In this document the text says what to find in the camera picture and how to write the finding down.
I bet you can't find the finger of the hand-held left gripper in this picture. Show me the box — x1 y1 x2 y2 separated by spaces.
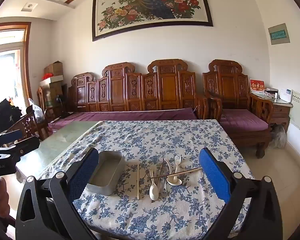
0 129 24 145
0 136 40 160

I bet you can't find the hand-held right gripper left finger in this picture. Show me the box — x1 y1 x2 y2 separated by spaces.
16 147 100 240

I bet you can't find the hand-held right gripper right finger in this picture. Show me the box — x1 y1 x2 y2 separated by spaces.
199 147 283 240

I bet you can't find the metal tin box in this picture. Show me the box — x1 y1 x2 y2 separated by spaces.
86 151 125 196

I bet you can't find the white round plate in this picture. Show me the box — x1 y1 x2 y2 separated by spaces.
149 168 159 201

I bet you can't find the carved wooden chair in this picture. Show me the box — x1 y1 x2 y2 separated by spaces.
4 110 49 146

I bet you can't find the black cloth pile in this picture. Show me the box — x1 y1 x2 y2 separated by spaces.
0 98 23 131

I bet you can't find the clear plastic bag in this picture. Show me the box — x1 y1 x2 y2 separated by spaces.
27 97 44 123

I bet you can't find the white plastic fork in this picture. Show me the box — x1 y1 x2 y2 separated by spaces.
174 154 182 180

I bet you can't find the short white plastic spoon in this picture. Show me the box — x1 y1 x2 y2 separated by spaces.
166 174 183 186

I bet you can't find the metal spoon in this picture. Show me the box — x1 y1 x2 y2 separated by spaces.
161 158 171 197

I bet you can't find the metal fork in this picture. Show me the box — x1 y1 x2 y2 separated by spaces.
156 156 166 197

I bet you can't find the black desk lamp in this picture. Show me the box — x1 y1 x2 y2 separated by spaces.
55 94 71 118

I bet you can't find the purple armchair cushion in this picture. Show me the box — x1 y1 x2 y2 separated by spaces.
220 108 269 132

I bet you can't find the purple bench cushion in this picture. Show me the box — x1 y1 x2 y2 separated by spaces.
48 107 198 131

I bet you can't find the white flat box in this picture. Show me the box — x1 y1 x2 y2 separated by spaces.
39 75 64 88

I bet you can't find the blue floral tablecloth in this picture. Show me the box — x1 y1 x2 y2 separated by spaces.
37 119 254 240

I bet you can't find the wood framed balcony door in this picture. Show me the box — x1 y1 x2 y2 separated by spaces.
0 21 32 110

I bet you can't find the grey floor fan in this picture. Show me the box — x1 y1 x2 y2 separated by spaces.
271 125 288 149

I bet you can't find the brown cardboard box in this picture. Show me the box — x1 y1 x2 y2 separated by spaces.
44 60 64 77

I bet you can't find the carved wooden armchair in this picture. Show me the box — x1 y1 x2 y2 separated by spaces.
202 59 274 159

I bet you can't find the wooden side table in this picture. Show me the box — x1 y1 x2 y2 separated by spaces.
250 92 290 133

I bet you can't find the red desk calendar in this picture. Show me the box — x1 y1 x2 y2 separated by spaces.
250 79 266 94

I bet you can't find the carved wooden sofa bench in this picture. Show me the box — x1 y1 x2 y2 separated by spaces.
68 59 211 120

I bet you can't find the framed peacock flower painting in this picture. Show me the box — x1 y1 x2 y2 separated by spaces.
92 0 214 42

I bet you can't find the green wall box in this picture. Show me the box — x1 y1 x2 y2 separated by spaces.
268 23 290 45

